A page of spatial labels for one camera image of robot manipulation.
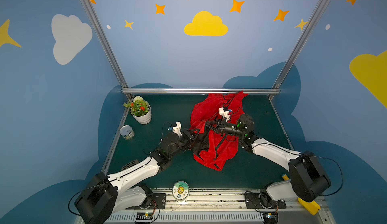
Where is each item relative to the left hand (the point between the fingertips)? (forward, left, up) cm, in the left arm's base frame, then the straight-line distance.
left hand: (200, 128), depth 75 cm
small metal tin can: (+9, +46, -19) cm, 51 cm away
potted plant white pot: (+18, +37, -9) cm, 42 cm away
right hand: (+2, -3, +3) cm, 4 cm away
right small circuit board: (-34, -36, -27) cm, 56 cm away
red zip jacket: (0, -13, -21) cm, 24 cm away
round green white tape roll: (-26, +9, -16) cm, 31 cm away
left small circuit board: (-35, +27, -26) cm, 51 cm away
